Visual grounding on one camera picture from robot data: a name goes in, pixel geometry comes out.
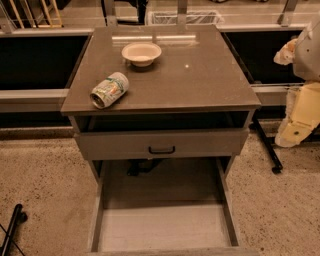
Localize black drawer handle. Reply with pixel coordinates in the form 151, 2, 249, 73
148, 146, 176, 155

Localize white wire basket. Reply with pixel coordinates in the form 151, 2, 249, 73
145, 10, 224, 26

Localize black wheeled frame leg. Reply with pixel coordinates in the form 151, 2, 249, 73
252, 115, 283, 174

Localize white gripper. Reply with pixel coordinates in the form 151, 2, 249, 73
275, 82, 320, 148

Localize grey drawer cabinet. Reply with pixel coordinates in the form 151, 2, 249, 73
60, 24, 262, 256

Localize white paper bowl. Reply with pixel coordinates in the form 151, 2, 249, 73
121, 42, 162, 67

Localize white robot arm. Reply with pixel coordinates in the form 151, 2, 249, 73
273, 13, 320, 148

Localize wooden chair frame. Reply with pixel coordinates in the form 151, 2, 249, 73
3, 0, 63, 29

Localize green white 7up can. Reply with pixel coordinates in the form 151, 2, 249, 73
90, 72, 129, 109

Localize open grey middle drawer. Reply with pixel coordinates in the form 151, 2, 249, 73
88, 158, 259, 256

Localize closed grey top drawer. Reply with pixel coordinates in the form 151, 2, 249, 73
75, 128, 249, 160

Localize black stand leg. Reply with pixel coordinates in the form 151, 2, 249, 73
0, 204, 28, 256

